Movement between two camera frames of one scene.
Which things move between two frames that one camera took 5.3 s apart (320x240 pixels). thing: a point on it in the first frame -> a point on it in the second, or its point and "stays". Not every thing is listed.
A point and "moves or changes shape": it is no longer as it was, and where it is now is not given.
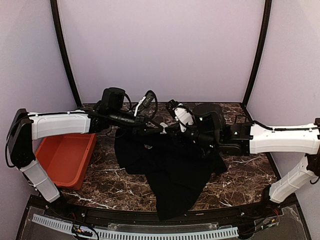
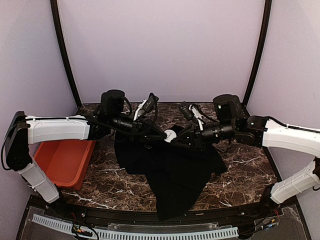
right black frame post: [268, 7] stays
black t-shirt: [177, 177] stays
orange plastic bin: [66, 158] stays
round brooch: [164, 125] moves or changes shape
